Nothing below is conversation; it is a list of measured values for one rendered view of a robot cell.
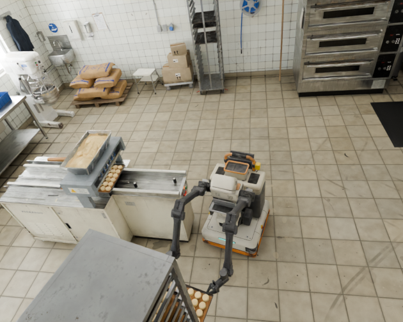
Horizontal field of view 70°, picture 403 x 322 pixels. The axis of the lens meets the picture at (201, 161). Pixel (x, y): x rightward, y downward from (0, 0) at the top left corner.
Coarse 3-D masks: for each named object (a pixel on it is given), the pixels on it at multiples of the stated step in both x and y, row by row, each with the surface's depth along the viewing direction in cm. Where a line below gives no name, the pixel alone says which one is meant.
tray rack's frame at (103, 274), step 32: (96, 256) 129; (128, 256) 127; (160, 256) 125; (64, 288) 119; (96, 288) 118; (128, 288) 116; (160, 288) 115; (32, 320) 111; (64, 320) 110; (96, 320) 108; (128, 320) 107
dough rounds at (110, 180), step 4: (112, 168) 314; (116, 168) 312; (120, 168) 310; (108, 172) 309; (112, 172) 307; (116, 172) 306; (108, 176) 305; (112, 176) 304; (116, 176) 302; (104, 180) 300; (108, 180) 298; (112, 180) 297; (104, 184) 294; (108, 184) 293; (112, 184) 293; (100, 188) 290; (104, 188) 290; (108, 188) 288
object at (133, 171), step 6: (30, 168) 340; (36, 168) 338; (42, 168) 336; (48, 168) 334; (54, 168) 331; (60, 168) 329; (126, 168) 311; (150, 174) 307; (156, 174) 305; (162, 174) 303; (168, 174) 302; (174, 174) 300; (180, 174) 298; (186, 174) 299
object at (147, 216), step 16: (128, 176) 310; (144, 176) 307; (160, 176) 304; (176, 176) 300; (128, 208) 305; (144, 208) 300; (160, 208) 294; (192, 208) 340; (128, 224) 328; (144, 224) 322; (160, 224) 315; (192, 224) 342
